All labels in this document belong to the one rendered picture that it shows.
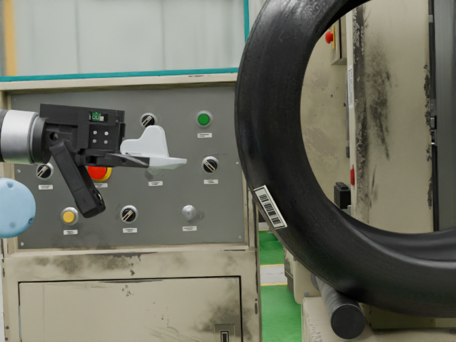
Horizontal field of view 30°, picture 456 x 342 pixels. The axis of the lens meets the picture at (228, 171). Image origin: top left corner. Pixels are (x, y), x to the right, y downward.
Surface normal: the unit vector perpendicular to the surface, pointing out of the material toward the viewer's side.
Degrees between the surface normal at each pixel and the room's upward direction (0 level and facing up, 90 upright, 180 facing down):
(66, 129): 90
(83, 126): 90
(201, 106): 90
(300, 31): 85
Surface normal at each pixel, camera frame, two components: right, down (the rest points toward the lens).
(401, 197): -0.04, 0.05
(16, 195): 0.57, 0.03
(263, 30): -0.71, -0.26
